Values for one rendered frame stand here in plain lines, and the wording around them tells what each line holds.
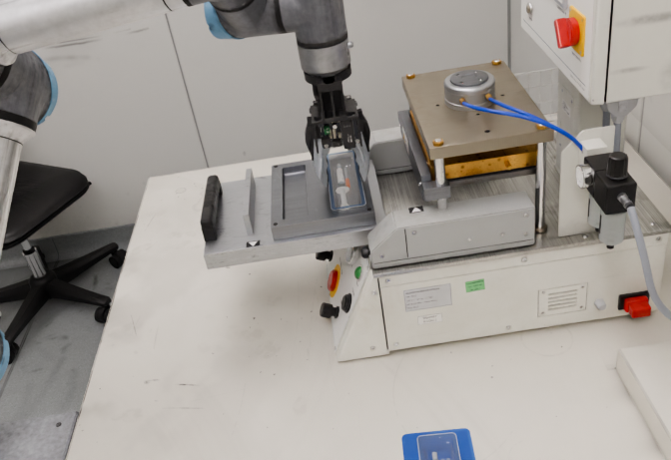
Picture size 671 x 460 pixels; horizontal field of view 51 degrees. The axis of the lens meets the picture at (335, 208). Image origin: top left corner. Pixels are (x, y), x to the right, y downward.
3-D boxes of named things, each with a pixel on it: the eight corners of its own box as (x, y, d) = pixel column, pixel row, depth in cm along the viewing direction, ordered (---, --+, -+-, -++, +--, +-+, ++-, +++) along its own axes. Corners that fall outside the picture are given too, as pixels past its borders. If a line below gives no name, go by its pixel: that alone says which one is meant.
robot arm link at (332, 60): (296, 35, 106) (349, 26, 106) (301, 63, 109) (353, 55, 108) (297, 52, 100) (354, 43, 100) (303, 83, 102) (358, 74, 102)
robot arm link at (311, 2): (282, -42, 101) (341, -49, 100) (296, 32, 107) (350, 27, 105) (273, -26, 94) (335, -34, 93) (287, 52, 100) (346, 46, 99)
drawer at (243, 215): (374, 176, 131) (369, 139, 127) (390, 245, 113) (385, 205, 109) (218, 201, 132) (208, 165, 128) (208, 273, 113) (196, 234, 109)
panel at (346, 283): (326, 249, 145) (353, 173, 135) (335, 353, 119) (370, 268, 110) (316, 247, 144) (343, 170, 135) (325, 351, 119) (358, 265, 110)
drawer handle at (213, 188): (223, 192, 127) (218, 173, 125) (217, 239, 114) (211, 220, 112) (212, 194, 127) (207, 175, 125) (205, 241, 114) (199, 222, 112)
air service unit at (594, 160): (597, 207, 107) (604, 119, 99) (639, 265, 95) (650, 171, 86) (563, 212, 107) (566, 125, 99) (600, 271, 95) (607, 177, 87)
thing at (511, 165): (506, 115, 125) (505, 65, 120) (545, 178, 107) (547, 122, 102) (409, 130, 126) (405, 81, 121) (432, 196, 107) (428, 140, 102)
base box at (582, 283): (582, 206, 145) (587, 131, 136) (667, 330, 114) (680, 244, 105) (326, 245, 146) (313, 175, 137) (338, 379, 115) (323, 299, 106)
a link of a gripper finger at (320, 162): (310, 200, 114) (315, 149, 109) (309, 182, 119) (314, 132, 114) (330, 201, 114) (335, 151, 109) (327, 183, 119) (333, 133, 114)
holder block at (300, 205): (363, 163, 128) (361, 150, 127) (376, 224, 112) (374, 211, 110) (274, 177, 129) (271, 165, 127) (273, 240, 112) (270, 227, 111)
